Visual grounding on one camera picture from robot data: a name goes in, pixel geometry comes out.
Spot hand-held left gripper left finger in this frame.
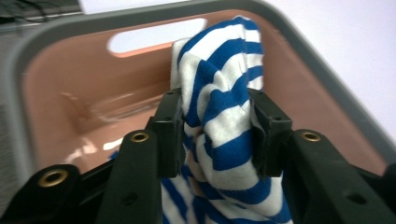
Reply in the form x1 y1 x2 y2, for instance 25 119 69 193
94 88 187 224

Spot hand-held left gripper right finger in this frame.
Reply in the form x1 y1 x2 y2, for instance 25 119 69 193
247 88 396 224

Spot pink basket with grey rim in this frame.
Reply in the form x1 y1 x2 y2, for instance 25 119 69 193
0 0 396 200

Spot blue white striped doll outfit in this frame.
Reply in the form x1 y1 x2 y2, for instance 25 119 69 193
160 15 295 224

